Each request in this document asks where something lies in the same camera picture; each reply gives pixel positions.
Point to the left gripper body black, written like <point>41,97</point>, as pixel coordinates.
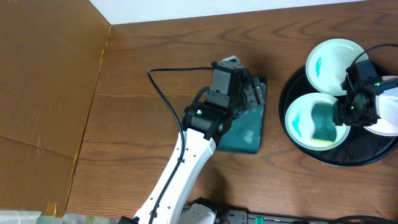
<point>257,93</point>

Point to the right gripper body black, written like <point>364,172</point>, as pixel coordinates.
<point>339,115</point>

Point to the green yellow sponge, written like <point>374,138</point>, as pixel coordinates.
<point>324,127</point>

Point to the white plate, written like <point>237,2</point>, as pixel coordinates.
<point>327,63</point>
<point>300,126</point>
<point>385,127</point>

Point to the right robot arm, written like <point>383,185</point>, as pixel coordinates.
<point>377,88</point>

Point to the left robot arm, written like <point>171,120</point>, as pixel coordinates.
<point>197,141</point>

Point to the black round tray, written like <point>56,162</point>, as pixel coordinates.
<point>361,146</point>

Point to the black rectangular water tray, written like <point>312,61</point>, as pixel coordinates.
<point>246,130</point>

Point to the cardboard sheet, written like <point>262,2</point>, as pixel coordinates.
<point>51,54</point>

